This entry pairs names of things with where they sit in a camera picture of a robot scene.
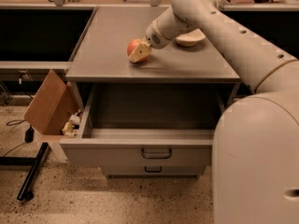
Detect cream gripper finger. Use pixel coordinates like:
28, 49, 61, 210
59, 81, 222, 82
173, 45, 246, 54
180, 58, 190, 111
128, 40, 153, 63

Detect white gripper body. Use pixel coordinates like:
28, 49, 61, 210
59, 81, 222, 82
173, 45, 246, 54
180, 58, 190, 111
146, 20, 170, 49

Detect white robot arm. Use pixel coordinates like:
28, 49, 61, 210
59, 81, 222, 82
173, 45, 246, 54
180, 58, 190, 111
129, 0, 299, 224

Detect grey drawer cabinet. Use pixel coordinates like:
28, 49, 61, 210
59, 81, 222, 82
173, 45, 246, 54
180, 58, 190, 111
66, 6, 240, 105

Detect open grey top drawer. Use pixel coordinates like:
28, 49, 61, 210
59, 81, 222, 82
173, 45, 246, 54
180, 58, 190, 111
62, 83, 223, 167

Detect closed lower drawer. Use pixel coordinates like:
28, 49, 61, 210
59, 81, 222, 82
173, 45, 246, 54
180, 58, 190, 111
101, 166, 206, 176

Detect white paper bowl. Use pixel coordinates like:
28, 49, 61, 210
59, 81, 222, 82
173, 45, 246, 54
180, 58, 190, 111
176, 29, 206, 47

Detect brown cardboard box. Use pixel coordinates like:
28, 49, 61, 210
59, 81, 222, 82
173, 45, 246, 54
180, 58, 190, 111
24, 70, 79, 135

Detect small items in box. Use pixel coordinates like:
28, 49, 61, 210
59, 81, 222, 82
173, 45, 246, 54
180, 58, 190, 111
61, 110, 82, 136

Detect black power adapter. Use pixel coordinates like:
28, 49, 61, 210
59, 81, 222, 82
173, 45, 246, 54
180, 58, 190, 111
24, 127, 35, 143

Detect black table leg left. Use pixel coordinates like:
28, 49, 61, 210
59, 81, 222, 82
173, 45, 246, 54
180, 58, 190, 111
0, 143, 49, 202

